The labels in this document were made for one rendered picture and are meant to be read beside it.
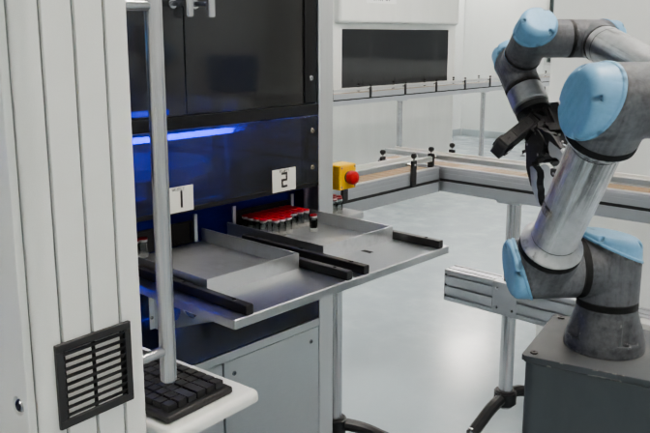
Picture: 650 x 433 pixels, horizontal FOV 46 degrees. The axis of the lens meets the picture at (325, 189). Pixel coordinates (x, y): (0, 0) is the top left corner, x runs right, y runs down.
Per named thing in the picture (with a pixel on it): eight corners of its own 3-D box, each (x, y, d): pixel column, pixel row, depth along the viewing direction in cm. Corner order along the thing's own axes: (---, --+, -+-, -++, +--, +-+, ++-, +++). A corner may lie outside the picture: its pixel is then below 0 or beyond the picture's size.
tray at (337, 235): (227, 235, 201) (226, 222, 200) (297, 218, 220) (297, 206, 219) (323, 260, 179) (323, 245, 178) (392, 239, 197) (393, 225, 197)
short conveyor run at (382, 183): (310, 226, 226) (310, 173, 223) (273, 218, 236) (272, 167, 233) (442, 192, 276) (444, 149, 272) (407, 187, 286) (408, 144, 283)
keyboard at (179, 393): (24, 359, 142) (23, 346, 142) (89, 336, 153) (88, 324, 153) (167, 425, 118) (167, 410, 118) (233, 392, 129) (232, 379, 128)
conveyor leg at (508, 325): (487, 406, 280) (496, 198, 265) (499, 397, 286) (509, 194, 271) (509, 414, 274) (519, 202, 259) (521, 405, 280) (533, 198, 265)
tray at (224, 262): (112, 263, 177) (111, 247, 176) (202, 241, 195) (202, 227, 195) (207, 296, 154) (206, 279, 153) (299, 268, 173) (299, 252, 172)
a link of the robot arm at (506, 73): (495, 37, 159) (484, 63, 166) (513, 79, 154) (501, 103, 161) (530, 32, 160) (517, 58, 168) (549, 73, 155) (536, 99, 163)
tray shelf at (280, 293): (94, 275, 173) (93, 268, 173) (310, 221, 224) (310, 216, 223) (234, 330, 141) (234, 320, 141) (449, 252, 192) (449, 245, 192)
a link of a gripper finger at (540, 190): (566, 208, 154) (564, 162, 153) (540, 212, 153) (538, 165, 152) (557, 206, 157) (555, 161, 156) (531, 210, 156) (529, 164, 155)
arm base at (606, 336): (650, 339, 156) (654, 292, 154) (638, 366, 143) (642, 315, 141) (573, 326, 163) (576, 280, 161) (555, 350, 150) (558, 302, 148)
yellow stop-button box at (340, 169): (321, 187, 223) (321, 162, 222) (338, 184, 229) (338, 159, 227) (340, 190, 218) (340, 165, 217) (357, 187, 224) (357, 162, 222)
